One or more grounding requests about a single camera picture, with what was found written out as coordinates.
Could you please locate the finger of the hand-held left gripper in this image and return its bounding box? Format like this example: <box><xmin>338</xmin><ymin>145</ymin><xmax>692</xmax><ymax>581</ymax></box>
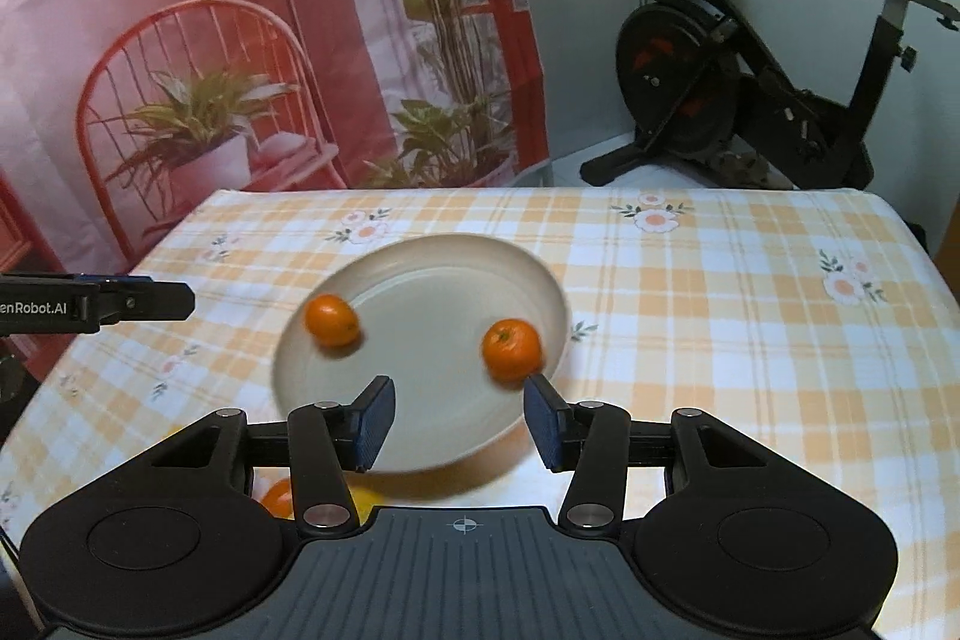
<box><xmin>97</xmin><ymin>279</ymin><xmax>197</xmax><ymax>325</ymax></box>

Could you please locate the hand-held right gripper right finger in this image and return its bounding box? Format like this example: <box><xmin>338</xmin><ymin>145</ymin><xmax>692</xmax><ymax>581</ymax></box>
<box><xmin>523</xmin><ymin>373</ymin><xmax>766</xmax><ymax>531</ymax></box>

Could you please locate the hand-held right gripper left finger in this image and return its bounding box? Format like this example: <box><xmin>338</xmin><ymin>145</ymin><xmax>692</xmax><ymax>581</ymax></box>
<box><xmin>154</xmin><ymin>374</ymin><xmax>397</xmax><ymax>536</ymax></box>

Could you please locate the small mandarin orange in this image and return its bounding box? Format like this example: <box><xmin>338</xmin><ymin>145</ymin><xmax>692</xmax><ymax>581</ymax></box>
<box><xmin>304</xmin><ymin>293</ymin><xmax>362</xmax><ymax>350</ymax></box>
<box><xmin>480</xmin><ymin>319</ymin><xmax>543</xmax><ymax>384</ymax></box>

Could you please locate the beige round plate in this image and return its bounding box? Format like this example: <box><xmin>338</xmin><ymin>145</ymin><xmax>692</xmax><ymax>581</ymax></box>
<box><xmin>271</xmin><ymin>233</ymin><xmax>571</xmax><ymax>476</ymax></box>

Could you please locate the large round orange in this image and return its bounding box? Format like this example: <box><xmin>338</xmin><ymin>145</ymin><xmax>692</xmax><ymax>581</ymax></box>
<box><xmin>260</xmin><ymin>478</ymin><xmax>295</xmax><ymax>519</ymax></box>

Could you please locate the checked floral tablecloth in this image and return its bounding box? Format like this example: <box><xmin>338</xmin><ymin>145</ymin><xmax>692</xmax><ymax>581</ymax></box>
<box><xmin>0</xmin><ymin>186</ymin><xmax>960</xmax><ymax>611</ymax></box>

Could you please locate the black exercise bike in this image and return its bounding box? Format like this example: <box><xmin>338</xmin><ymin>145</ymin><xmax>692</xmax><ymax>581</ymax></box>
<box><xmin>579</xmin><ymin>0</ymin><xmax>960</xmax><ymax>193</ymax></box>

